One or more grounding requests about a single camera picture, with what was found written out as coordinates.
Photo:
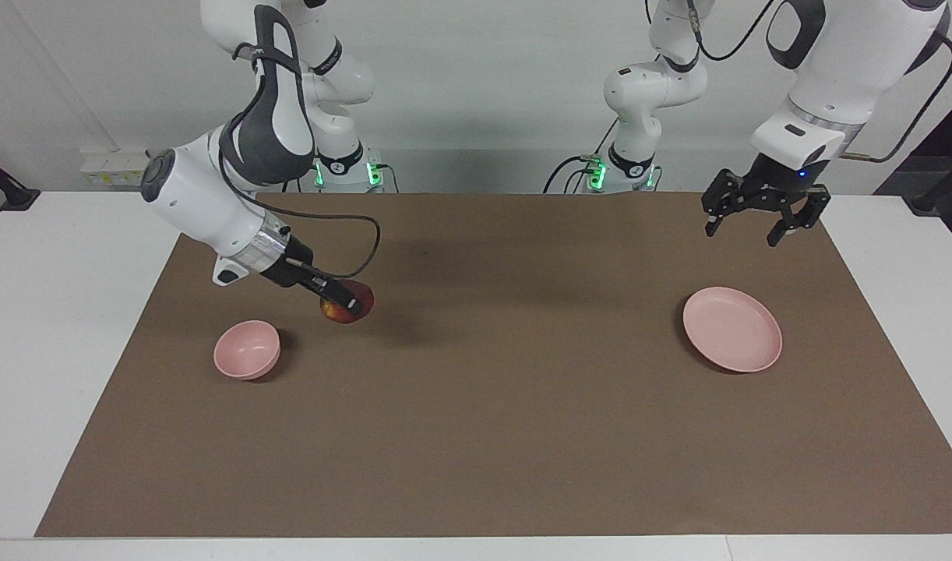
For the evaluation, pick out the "red apple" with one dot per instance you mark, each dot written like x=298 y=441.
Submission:
x=363 y=296

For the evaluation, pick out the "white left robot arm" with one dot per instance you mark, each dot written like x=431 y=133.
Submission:
x=858 y=62

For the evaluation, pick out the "pink bowl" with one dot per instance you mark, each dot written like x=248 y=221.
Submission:
x=246 y=351

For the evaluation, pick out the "black camera stand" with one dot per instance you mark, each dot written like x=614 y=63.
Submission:
x=5 y=187
x=943 y=187

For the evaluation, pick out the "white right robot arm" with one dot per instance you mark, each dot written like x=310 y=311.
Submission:
x=203 y=206

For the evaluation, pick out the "brown table mat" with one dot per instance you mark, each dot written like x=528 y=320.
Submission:
x=476 y=405

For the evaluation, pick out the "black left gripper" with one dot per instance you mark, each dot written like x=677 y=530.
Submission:
x=776 y=183

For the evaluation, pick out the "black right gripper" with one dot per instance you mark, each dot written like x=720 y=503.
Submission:
x=289 y=265

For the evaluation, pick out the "pink plate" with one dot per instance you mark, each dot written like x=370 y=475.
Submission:
x=733 y=327

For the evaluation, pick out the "dark cabinet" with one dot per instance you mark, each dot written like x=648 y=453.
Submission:
x=951 y=140

